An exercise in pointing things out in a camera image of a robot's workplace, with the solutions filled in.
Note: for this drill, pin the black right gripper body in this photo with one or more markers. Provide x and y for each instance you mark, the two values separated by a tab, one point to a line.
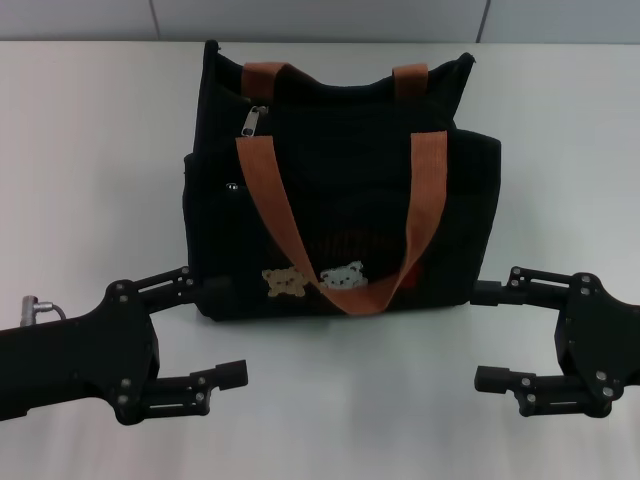
600	340

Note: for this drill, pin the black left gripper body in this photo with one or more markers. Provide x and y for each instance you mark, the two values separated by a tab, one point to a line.
75	360

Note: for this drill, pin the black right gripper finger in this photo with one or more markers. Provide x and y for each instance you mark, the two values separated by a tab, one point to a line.
530	290
540	395

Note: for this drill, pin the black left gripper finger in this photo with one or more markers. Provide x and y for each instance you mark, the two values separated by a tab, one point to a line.
170	287
200	385

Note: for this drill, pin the silver zipper pull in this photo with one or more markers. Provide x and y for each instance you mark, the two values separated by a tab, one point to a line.
248	122

